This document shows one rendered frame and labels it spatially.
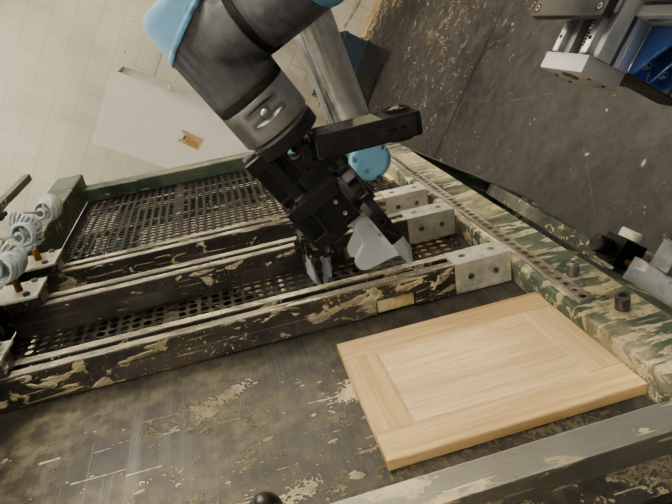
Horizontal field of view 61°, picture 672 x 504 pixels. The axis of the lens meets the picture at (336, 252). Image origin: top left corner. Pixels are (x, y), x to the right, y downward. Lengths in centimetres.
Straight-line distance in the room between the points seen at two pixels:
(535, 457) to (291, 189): 47
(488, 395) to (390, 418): 16
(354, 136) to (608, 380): 59
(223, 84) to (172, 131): 426
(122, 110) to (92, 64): 147
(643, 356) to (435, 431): 33
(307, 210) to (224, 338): 61
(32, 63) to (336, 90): 542
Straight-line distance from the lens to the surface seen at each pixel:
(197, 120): 478
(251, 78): 54
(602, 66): 120
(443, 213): 147
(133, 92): 477
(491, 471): 80
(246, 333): 115
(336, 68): 101
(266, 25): 52
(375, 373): 100
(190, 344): 115
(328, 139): 57
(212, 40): 53
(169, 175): 243
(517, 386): 96
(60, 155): 639
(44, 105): 633
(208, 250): 157
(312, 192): 57
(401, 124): 59
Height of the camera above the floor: 165
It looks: 20 degrees down
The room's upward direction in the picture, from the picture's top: 72 degrees counter-clockwise
